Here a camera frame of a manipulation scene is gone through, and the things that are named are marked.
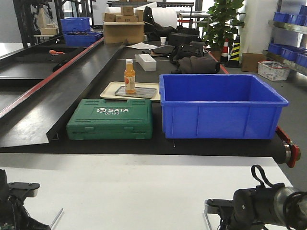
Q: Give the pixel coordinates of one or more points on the beige plastic tray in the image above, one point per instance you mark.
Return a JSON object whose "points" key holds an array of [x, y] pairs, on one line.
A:
{"points": [[109, 91]]}

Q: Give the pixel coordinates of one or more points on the large cardboard box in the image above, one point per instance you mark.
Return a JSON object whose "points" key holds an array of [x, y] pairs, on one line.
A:
{"points": [[118, 32]]}

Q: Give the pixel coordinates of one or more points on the green SATA tool case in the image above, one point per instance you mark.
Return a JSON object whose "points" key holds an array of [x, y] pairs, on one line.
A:
{"points": [[98, 119]]}

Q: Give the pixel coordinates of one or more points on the white paper cup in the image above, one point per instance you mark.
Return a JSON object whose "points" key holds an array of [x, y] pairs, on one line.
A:
{"points": [[163, 41]]}

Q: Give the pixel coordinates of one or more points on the green potted plant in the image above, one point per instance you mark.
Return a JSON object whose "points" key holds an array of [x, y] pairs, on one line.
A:
{"points": [[223, 23]]}

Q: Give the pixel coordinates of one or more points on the red white traffic cone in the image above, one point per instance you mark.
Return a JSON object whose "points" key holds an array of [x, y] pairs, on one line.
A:
{"points": [[224, 52]]}

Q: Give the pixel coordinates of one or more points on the red conveyor end bracket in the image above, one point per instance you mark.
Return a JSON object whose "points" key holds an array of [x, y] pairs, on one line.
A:
{"points": [[293, 151]]}

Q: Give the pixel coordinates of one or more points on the black yellow traffic cone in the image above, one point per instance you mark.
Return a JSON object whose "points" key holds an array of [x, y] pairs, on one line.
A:
{"points": [[233, 61]]}

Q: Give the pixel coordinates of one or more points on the steel storage shelf rack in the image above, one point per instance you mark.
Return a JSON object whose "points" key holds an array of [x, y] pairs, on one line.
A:
{"points": [[287, 34]]}

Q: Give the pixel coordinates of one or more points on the small grey metal tray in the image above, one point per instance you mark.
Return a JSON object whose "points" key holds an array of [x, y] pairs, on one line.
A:
{"points": [[140, 92]]}

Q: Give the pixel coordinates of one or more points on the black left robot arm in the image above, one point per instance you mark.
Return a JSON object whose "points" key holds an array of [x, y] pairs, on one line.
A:
{"points": [[13, 215]]}

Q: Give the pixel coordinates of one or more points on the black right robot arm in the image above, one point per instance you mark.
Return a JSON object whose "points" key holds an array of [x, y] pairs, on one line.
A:
{"points": [[254, 208]]}

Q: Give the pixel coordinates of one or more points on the dark folded cloth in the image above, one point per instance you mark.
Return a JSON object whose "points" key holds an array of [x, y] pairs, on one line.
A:
{"points": [[197, 65]]}

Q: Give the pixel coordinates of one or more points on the orange juice bottle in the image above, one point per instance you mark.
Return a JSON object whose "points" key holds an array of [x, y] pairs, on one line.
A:
{"points": [[129, 77]]}

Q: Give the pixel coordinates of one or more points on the brown cardboard box on floor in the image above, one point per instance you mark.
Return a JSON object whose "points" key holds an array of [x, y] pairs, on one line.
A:
{"points": [[250, 61]]}

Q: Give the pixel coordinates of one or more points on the white table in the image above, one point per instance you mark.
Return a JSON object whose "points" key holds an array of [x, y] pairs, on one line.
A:
{"points": [[131, 192]]}

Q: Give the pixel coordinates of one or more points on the white foam block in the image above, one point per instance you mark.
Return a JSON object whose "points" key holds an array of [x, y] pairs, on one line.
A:
{"points": [[147, 62]]}

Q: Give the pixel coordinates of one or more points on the large blue plastic bin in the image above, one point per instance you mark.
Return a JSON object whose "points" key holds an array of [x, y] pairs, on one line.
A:
{"points": [[232, 106]]}

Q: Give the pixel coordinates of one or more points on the blue bin far left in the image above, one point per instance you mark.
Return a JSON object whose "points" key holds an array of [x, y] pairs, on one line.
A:
{"points": [[76, 40]]}

